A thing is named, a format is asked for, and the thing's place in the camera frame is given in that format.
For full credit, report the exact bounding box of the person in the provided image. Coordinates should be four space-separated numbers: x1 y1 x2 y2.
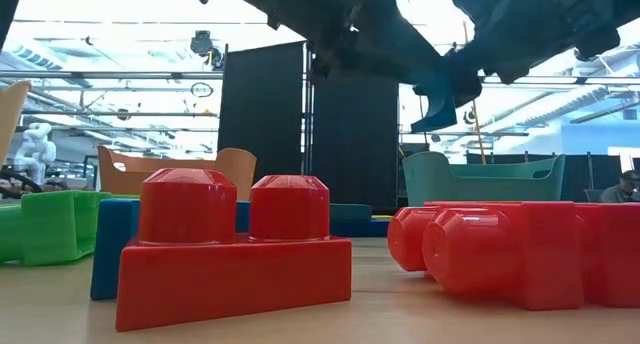
598 169 640 204

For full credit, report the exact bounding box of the grey overhead pipe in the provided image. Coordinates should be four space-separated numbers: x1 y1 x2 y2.
0 69 225 81

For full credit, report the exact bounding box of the yellow plastic bin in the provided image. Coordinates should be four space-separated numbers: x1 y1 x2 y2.
0 80 33 166

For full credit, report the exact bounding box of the blue wooden arch block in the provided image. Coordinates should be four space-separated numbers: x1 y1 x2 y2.
90 198 251 302

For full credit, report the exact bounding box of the white robot figure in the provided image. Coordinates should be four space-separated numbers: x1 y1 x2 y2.
13 122 58 186

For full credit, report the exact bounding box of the green plastic brick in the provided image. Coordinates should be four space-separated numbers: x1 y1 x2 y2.
0 190 114 267

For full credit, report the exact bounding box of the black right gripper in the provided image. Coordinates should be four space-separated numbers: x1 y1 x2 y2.
441 0 622 109

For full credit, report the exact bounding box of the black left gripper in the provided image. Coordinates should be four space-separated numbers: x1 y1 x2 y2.
267 0 445 86

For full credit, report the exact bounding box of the orange plastic bin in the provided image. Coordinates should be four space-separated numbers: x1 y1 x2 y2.
97 145 258 202

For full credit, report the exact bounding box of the black folding partition screen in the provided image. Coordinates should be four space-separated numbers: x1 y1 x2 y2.
218 40 400 214

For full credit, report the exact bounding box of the red two-stud plastic brick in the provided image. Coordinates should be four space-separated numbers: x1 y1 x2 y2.
387 201 585 311
115 167 353 332
574 202 640 308

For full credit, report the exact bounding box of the yellow cable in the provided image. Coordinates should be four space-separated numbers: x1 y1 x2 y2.
462 21 488 166

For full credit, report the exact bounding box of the teal plastic bin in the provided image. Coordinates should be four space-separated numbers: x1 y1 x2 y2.
402 151 567 208

